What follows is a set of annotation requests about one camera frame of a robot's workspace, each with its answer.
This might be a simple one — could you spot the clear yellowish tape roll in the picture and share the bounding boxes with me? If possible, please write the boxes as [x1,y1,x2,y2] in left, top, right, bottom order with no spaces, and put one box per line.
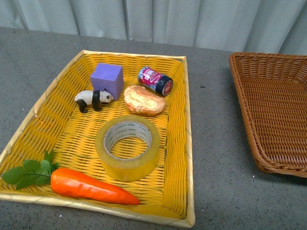
[94,115,160,182]

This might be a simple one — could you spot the yellow woven basket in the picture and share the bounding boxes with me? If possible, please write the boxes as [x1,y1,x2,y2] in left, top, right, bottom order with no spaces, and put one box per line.
[0,50,195,228]

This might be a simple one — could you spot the brown wicker basket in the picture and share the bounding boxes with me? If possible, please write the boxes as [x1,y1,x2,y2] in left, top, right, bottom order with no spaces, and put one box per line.
[229,52,307,178]

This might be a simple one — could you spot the toy bread loaf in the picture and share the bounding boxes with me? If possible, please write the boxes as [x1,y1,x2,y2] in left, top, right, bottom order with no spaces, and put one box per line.
[124,85,166,115]

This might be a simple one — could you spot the small drink can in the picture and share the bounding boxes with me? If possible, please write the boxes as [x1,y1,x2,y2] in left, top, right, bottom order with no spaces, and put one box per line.
[138,66,173,96]

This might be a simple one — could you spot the purple foam block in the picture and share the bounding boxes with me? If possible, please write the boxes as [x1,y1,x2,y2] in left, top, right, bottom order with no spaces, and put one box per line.
[90,63,124,101]

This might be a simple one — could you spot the toy panda figure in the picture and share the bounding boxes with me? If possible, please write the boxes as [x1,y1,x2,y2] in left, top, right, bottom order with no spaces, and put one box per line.
[74,90,114,113]

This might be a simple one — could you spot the orange toy carrot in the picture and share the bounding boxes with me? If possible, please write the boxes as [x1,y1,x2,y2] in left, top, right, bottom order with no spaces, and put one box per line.
[1,151,140,205]

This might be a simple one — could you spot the grey curtain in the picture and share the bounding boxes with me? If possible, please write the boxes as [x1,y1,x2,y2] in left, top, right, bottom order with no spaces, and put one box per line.
[0,0,307,55]

